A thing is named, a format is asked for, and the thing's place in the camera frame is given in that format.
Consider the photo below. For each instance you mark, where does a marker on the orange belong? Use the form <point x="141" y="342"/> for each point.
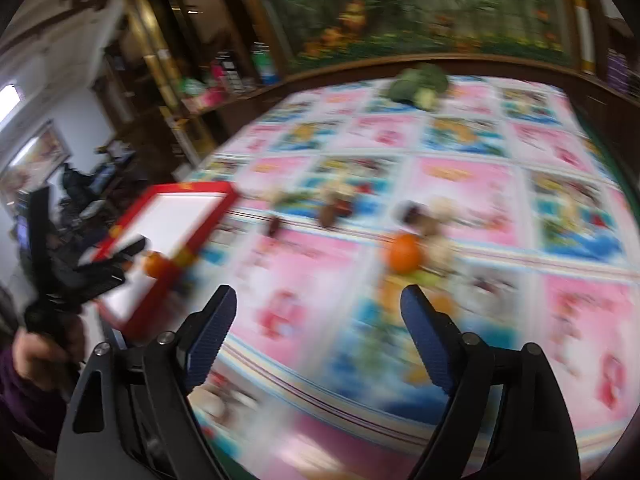
<point x="156" y="265"/>
<point x="403" y="253"/>

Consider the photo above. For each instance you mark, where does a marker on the white cake chunk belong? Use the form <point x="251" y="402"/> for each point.
<point x="439" y="253"/>

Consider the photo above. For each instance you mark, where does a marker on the red white tray box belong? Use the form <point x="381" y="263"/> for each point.
<point x="177" y="220"/>

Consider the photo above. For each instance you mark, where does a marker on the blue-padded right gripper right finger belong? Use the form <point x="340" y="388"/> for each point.
<point x="533" y="437"/>

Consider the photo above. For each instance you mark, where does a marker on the purple bottle pair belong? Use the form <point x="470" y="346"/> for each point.
<point x="617" y="71"/>

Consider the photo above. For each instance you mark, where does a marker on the red date left front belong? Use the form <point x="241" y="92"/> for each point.
<point x="274" y="225"/>

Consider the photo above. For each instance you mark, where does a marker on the dark red date right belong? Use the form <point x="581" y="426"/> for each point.
<point x="412" y="214"/>

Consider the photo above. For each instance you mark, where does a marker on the brown kiwi fruit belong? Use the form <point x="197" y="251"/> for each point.
<point x="327" y="216"/>

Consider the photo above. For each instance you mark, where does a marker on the wooden sideboard left shelf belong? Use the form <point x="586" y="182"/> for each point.
<point x="179" y="79"/>

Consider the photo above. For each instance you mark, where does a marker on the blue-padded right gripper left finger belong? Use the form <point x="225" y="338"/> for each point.
<point x="130" y="417"/>

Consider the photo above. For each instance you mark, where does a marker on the colourful fruit-print tablecloth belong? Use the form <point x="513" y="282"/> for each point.
<point x="497" y="203"/>

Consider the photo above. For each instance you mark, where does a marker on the person left hand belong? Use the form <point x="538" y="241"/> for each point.
<point x="41" y="361"/>

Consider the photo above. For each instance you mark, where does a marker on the green leafy bok choy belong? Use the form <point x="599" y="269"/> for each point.
<point x="421" y="87"/>

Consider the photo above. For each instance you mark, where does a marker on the green water bottle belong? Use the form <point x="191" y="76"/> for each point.
<point x="264" y="64"/>

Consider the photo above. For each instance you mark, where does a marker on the flower garden wall picture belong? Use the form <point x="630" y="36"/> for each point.
<point x="317" y="33"/>

